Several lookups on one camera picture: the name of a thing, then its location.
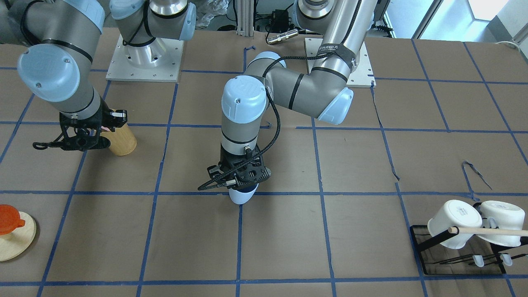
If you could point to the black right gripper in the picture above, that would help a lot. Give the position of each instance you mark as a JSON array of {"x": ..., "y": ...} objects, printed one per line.
[{"x": 104, "y": 118}]

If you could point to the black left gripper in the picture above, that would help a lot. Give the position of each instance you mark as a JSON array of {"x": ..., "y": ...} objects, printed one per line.
[{"x": 213, "y": 170}]

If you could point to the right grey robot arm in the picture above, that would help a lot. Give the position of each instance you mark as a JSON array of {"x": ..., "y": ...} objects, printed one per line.
[{"x": 61, "y": 37}]

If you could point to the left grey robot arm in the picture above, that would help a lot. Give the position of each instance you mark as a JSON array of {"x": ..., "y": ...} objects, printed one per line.
[{"x": 267, "y": 82}]

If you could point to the bamboo wooden cup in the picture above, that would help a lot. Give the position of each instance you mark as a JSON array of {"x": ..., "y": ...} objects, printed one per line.
[{"x": 123, "y": 141}]

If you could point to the orange lid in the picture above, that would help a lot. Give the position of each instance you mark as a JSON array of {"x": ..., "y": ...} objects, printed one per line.
[{"x": 10, "y": 219}]

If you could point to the round wooden coaster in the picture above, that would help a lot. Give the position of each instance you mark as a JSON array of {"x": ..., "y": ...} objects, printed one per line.
[{"x": 15, "y": 243}]

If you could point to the silver cylindrical connector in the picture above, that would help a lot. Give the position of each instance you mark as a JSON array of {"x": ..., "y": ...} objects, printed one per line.
[{"x": 274, "y": 40}]

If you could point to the white mug near rack end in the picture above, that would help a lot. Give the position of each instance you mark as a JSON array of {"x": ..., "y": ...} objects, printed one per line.
[{"x": 454, "y": 213}]

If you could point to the white mug far rack side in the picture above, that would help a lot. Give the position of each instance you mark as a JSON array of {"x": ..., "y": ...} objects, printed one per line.
[{"x": 504, "y": 216}]

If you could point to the aluminium frame post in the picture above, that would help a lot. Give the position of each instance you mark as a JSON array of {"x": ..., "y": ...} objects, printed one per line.
[{"x": 245, "y": 11}]

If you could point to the black wire mug rack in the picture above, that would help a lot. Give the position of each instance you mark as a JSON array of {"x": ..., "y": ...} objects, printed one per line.
[{"x": 459, "y": 251}]

